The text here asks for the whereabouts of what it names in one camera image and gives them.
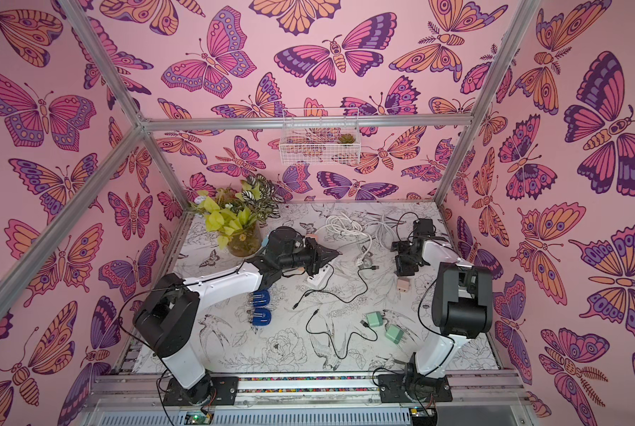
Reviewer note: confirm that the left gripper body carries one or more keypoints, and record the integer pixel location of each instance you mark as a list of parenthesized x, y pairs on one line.
[(303, 259)]

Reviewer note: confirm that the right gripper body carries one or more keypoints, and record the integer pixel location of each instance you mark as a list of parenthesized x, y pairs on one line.
[(406, 256)]

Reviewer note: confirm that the small beige plug adapter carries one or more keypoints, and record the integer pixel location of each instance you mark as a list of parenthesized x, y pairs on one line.
[(403, 284)]

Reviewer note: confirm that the white power strip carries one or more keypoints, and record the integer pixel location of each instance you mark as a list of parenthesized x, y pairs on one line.
[(320, 279)]

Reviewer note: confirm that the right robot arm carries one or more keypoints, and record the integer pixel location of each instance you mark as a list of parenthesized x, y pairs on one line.
[(460, 304)]

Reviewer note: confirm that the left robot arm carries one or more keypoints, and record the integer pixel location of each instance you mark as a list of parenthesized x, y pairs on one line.
[(166, 319)]

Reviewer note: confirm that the potted green plant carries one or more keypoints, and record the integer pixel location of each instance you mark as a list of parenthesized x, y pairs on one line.
[(236, 215)]

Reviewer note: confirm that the green charger adapter left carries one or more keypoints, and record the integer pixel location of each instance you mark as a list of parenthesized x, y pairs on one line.
[(374, 320)]

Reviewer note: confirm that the green charger adapter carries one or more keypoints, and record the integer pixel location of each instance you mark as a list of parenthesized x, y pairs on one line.
[(374, 320), (394, 334)]

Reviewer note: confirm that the blue clip bottom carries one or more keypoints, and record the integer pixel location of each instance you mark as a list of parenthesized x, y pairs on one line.
[(259, 317)]

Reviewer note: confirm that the green charger adapter right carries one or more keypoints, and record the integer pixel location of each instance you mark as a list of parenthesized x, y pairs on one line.
[(394, 334)]

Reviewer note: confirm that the small succulent in basket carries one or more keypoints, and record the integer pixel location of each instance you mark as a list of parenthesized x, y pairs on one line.
[(347, 139)]

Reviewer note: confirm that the white wire basket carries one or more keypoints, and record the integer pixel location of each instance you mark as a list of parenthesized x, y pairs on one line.
[(310, 135)]

